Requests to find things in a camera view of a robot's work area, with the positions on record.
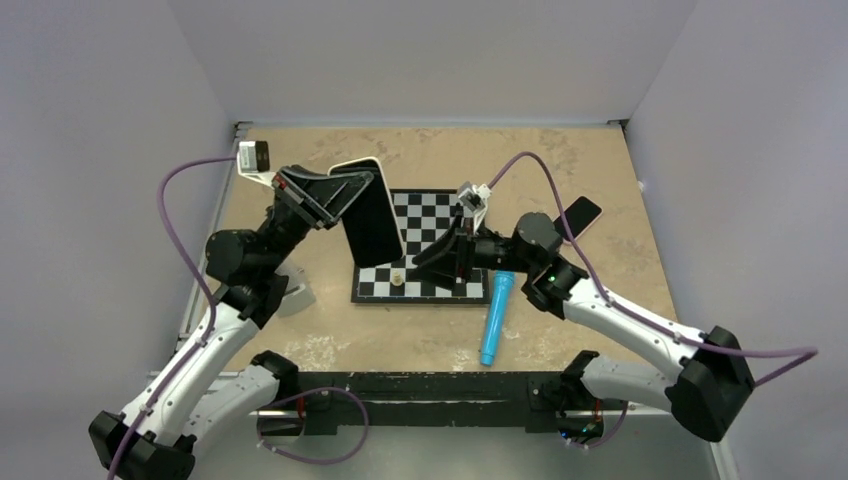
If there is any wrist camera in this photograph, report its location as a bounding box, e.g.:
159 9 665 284
237 140 275 187
457 182 491 234

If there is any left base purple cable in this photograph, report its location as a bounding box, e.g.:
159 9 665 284
256 387 370 466

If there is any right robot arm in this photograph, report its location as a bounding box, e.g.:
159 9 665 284
411 213 755 442

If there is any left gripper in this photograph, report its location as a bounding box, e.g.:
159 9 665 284
257 164 374 273

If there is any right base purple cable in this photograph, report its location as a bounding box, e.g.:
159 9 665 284
566 404 631 452

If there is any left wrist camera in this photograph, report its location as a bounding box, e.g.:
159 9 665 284
237 140 275 187

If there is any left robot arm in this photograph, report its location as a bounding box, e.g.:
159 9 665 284
89 165 385 479

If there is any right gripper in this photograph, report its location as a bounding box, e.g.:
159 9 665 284
409 212 536 291

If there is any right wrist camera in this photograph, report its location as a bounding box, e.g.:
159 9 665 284
457 182 491 234

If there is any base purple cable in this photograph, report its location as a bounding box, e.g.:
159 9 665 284
566 404 631 452
256 387 370 466

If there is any black white chessboard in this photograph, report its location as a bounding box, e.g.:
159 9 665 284
351 188 491 305

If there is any blue toy microphone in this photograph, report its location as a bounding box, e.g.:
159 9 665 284
480 271 515 367

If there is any black phone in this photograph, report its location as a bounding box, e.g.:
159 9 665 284
329 159 404 268

